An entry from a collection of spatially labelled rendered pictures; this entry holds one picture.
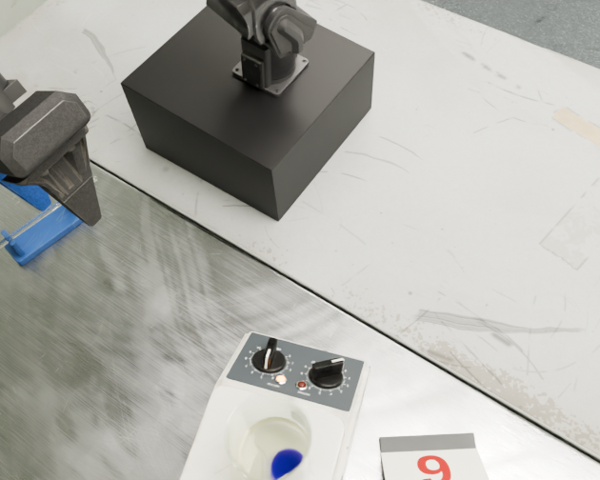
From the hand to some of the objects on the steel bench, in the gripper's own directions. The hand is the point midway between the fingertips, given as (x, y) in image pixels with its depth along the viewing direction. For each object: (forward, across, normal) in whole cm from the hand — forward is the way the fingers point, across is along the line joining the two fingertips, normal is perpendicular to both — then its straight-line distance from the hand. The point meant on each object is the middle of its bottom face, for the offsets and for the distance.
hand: (40, 181), depth 48 cm
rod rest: (+15, +26, -3) cm, 30 cm away
